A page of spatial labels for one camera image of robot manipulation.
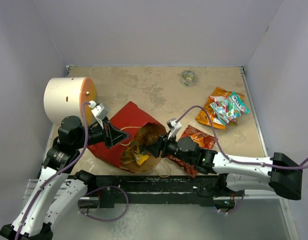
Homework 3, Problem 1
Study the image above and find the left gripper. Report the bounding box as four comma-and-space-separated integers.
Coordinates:
74, 115, 130, 149

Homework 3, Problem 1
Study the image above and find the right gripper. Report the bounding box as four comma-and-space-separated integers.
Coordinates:
145, 129, 194, 165

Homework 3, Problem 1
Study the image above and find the red paper bag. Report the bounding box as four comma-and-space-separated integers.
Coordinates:
88, 101, 167, 174

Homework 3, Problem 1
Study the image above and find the dark red snack pack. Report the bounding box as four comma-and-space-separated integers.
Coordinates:
167, 125, 216, 178

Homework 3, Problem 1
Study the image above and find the teal snack pack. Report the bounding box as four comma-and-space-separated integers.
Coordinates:
209, 92, 250, 125

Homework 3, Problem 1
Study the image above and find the gold teal chips bag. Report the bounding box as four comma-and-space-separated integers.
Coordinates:
120, 123, 166, 174

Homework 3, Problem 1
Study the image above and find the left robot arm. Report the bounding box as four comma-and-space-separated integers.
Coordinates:
0, 116, 129, 240

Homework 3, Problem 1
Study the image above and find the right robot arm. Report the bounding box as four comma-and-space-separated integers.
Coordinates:
145, 136, 303, 201

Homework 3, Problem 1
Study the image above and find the white cylinder with orange end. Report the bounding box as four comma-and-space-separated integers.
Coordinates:
43, 77, 97, 126

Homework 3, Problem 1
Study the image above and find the clear tape roll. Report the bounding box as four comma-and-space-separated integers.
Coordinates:
180, 70, 197, 87

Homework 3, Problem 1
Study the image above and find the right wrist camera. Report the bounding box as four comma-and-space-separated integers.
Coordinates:
166, 118, 182, 139

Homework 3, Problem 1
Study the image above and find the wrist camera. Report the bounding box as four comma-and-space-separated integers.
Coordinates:
89, 100, 109, 129
166, 118, 182, 139

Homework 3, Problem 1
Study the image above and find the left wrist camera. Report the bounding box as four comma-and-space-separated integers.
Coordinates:
89, 100, 109, 129

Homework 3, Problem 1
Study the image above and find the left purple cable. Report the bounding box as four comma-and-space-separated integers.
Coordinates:
12, 101, 94, 240

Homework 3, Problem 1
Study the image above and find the purple cable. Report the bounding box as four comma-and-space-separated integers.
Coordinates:
12, 101, 94, 240
177, 105, 308, 171

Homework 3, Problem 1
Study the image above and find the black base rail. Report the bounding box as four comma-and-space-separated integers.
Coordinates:
73, 170, 244, 210

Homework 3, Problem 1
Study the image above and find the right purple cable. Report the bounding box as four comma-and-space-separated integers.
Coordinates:
177, 105, 308, 171

